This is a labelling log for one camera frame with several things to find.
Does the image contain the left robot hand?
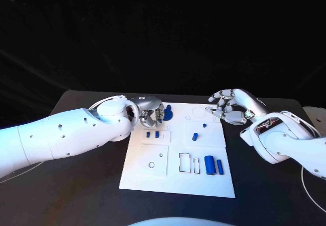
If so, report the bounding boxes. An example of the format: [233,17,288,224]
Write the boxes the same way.
[128,96,165,128]

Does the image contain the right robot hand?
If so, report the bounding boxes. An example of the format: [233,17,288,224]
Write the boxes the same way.
[204,89,268,126]

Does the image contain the blue gear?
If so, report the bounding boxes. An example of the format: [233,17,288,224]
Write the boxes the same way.
[161,105,174,121]

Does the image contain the white task board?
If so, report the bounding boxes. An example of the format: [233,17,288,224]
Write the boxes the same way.
[118,102,236,199]

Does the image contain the large blue cylinder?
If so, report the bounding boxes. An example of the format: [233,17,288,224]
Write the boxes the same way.
[203,155,217,176]

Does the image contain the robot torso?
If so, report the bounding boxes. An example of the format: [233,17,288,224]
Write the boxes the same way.
[127,217,233,226]

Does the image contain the white cable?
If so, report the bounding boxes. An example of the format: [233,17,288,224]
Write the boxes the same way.
[300,165,326,215]
[0,161,46,184]

